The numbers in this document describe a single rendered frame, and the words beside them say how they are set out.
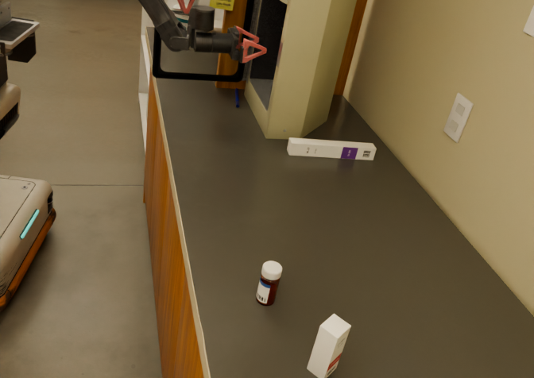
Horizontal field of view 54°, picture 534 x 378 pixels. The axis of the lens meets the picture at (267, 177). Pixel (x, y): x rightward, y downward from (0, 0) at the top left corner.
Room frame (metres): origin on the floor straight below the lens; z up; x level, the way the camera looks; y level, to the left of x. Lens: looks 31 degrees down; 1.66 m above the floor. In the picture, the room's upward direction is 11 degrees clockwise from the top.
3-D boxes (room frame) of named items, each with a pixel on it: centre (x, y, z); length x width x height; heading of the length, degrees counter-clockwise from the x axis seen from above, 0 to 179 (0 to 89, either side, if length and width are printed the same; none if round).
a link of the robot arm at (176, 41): (1.49, 0.29, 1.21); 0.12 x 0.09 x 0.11; 96
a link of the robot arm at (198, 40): (1.49, 0.26, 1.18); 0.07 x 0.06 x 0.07; 110
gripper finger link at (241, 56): (1.50, 0.12, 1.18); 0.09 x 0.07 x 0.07; 110
